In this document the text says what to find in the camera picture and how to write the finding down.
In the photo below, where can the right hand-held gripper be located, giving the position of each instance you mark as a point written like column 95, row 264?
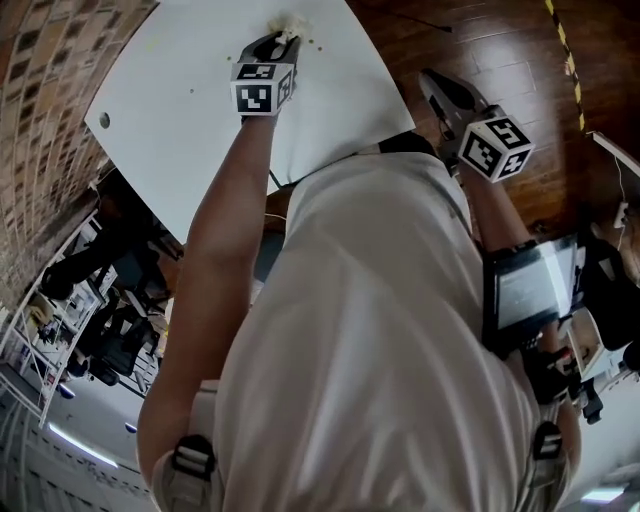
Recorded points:
column 495, row 150

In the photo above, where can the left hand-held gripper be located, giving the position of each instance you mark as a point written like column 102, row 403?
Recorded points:
column 255, row 97

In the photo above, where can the white cloth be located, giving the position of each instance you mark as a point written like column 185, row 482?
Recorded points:
column 292, row 22

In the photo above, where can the person's left forearm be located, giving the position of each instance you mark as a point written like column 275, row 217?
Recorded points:
column 230, row 190

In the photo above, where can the yellow black floor tape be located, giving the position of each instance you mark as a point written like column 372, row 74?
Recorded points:
column 574, row 82

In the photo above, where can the white desk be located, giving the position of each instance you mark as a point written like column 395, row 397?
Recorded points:
column 614, row 149

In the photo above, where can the white power strip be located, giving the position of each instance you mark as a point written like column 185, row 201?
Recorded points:
column 620, row 214

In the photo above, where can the black tablet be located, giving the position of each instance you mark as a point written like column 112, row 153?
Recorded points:
column 530, row 290

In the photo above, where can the dark grey swivel chair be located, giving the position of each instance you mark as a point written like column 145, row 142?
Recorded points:
column 270, row 260

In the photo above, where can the person's white shirt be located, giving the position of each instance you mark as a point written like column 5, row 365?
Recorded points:
column 375, row 325

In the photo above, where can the black mesh office chair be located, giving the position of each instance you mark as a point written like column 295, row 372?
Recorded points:
column 120, row 350
column 75, row 270

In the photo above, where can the cardboard box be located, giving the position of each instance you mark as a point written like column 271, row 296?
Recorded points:
column 42, row 311

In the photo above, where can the white metal shelf rack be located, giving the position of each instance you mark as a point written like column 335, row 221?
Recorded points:
column 30, row 345

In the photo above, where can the ceiling light strip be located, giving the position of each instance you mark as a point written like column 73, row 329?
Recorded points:
column 82, row 445

